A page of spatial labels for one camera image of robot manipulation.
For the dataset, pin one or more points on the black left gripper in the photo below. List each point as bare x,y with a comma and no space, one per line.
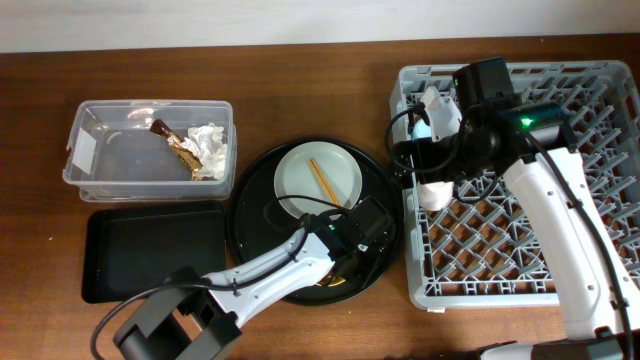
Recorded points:
365,274

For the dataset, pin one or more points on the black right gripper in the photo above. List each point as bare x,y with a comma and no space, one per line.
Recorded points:
424,149

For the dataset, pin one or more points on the light blue plastic cup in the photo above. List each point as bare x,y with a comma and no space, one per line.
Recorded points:
421,129

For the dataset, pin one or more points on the pink plastic cup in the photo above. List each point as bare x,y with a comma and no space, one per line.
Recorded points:
434,196

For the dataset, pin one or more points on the yellow bowl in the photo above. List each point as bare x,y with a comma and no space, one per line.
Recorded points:
331,280

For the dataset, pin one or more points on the white tissue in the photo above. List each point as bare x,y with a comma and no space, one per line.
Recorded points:
207,144

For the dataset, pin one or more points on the gold coffee sachet wrapper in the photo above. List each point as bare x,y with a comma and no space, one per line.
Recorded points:
188,158

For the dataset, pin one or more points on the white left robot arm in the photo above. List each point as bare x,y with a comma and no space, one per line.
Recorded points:
202,318

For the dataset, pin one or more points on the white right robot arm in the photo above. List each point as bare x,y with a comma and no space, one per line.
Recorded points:
532,148

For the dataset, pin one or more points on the grey dishwasher rack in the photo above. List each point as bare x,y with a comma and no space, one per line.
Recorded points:
479,251

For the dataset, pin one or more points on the clear plastic waste bin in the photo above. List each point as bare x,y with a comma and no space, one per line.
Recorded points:
114,157

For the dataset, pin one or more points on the wooden chopstick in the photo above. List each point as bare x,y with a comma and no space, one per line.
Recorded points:
322,182
327,181

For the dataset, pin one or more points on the grey round plate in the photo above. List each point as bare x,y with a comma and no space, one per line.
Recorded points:
294,176

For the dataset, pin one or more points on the black round tray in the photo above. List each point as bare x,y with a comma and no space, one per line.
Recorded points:
249,235

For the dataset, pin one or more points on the black rectangular tray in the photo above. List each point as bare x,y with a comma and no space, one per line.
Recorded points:
129,250

